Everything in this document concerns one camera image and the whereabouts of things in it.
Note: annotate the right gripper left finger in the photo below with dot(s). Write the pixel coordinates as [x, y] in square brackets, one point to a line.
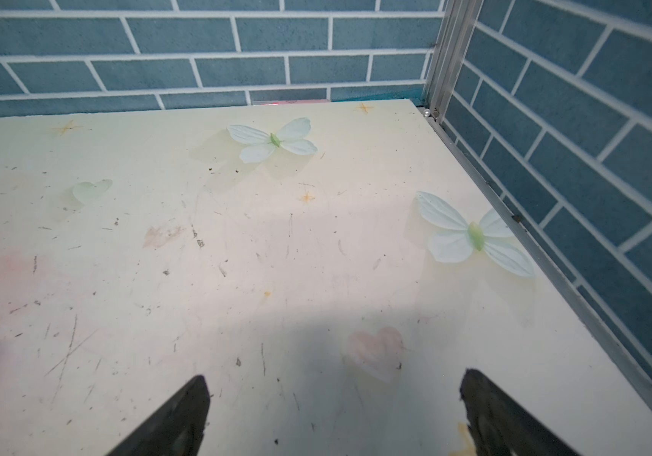
[176, 428]

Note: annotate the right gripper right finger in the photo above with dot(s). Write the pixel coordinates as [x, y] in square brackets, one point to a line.
[499, 425]

